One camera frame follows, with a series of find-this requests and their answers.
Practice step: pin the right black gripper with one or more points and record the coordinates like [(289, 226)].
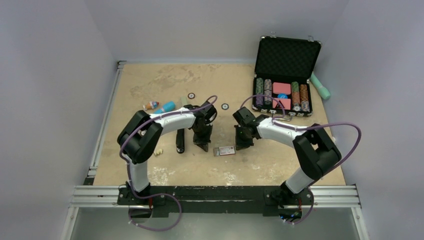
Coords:
[(239, 143)]

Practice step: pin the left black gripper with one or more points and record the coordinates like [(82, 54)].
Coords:
[(202, 143)]

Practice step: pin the red white staple box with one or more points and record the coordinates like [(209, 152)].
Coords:
[(224, 151)]

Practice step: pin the black stapler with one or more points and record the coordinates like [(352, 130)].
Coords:
[(180, 141)]

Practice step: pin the beige green stapler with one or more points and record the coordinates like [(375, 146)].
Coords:
[(184, 101)]

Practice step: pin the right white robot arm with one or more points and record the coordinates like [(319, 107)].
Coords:
[(315, 151)]

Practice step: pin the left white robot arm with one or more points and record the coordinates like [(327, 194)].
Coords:
[(139, 138)]

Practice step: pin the blue cylindrical bottle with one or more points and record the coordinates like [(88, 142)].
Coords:
[(165, 108)]

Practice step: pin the cream chess knight piece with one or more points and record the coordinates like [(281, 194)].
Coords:
[(158, 152)]

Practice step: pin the small red blue toy figure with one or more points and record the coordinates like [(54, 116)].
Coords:
[(151, 105)]

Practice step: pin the pink card deck box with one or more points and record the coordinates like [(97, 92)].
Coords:
[(281, 88)]

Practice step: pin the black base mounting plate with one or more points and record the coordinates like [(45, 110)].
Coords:
[(268, 201)]

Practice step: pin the black poker chip case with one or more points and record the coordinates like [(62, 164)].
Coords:
[(284, 60)]

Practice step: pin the teal cylindrical handle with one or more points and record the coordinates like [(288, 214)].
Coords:
[(322, 91)]

